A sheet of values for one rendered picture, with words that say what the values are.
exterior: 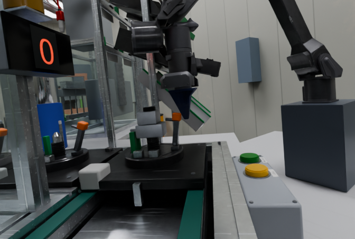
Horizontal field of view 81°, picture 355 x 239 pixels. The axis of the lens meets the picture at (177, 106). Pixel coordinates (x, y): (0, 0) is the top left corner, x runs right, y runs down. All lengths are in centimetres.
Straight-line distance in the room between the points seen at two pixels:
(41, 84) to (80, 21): 72
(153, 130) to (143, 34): 21
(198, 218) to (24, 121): 29
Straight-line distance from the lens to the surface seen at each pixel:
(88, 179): 45
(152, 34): 46
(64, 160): 57
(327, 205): 57
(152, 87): 69
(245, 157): 47
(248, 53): 290
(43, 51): 37
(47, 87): 137
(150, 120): 47
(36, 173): 41
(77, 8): 194
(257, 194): 35
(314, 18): 280
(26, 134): 39
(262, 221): 34
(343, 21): 269
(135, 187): 40
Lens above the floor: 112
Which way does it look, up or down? 4 degrees down
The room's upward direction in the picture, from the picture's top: 6 degrees counter-clockwise
